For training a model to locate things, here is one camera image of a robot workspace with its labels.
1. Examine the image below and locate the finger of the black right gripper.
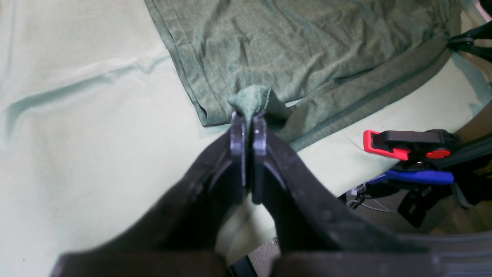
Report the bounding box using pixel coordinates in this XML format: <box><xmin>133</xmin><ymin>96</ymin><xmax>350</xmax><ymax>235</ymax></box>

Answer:
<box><xmin>448</xmin><ymin>22</ymin><xmax>492</xmax><ymax>62</ymax></box>

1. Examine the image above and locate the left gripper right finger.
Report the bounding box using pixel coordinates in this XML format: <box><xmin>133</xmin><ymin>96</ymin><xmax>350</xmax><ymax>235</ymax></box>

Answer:
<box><xmin>252</xmin><ymin>115</ymin><xmax>435</xmax><ymax>277</ymax></box>

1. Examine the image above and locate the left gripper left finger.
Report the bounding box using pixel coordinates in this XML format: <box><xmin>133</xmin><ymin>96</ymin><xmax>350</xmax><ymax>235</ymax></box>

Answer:
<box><xmin>50</xmin><ymin>112</ymin><xmax>246</xmax><ymax>277</ymax></box>

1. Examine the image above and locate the green T-shirt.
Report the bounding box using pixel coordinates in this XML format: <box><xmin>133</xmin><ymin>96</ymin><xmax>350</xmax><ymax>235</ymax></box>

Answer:
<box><xmin>145</xmin><ymin>0</ymin><xmax>462</xmax><ymax>150</ymax></box>

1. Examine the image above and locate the light green table cloth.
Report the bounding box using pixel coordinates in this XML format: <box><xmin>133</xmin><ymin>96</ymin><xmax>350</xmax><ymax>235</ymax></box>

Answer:
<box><xmin>1</xmin><ymin>0</ymin><xmax>491</xmax><ymax>277</ymax></box>

